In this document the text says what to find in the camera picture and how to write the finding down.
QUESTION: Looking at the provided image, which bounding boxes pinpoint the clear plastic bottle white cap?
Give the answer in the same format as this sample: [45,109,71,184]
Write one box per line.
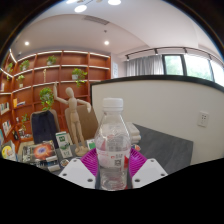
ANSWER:
[94,97,132,191]

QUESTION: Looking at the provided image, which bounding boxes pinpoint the dark office chair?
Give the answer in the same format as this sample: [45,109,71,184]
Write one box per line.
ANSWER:
[30,109,61,149]

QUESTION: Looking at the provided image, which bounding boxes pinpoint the white wall socket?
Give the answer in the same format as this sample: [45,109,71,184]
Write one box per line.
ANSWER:
[197,110,210,128]

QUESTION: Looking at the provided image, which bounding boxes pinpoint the ceiling light cluster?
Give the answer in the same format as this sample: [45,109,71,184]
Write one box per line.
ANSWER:
[64,0,123,14]

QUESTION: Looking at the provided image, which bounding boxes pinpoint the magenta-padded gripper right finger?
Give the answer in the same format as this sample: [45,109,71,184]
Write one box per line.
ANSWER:
[128,147,169,190]

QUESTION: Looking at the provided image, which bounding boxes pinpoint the wooden artist mannequin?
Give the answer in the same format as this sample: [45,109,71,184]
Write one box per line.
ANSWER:
[52,82,93,158]

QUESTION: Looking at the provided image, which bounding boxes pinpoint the dark book with orange swirl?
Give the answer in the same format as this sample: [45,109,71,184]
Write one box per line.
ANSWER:
[21,141,58,163]

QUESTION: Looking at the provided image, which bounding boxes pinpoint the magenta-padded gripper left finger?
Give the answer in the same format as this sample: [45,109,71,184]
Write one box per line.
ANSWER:
[58,147,99,190]

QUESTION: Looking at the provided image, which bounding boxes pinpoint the wooden shelf unit with books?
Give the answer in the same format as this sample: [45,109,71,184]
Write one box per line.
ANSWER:
[0,49,112,158]

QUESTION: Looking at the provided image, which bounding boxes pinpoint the dark book stack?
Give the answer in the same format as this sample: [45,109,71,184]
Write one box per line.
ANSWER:
[23,154,62,173]

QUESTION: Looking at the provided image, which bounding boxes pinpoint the black framed window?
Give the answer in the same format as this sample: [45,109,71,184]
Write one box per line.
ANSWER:
[162,53,224,88]

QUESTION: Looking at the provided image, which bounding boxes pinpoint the grey curtain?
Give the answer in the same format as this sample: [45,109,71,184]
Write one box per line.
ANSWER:
[124,54,165,78]

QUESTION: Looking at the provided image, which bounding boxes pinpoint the small green white box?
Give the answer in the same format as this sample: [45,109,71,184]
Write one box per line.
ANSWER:
[85,138,98,150]

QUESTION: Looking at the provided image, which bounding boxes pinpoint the tall green white carton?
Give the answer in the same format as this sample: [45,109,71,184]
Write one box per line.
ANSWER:
[54,131,74,159]

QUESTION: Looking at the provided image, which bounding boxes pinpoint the small round badge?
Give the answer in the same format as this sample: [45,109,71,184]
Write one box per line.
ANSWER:
[59,158,70,168]

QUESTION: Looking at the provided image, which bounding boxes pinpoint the tan chair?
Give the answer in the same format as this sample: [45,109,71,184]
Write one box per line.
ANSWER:
[64,105,100,141]

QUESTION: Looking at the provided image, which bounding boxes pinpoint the white stacked boxes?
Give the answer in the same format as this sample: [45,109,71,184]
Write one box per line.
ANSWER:
[124,121,142,145]

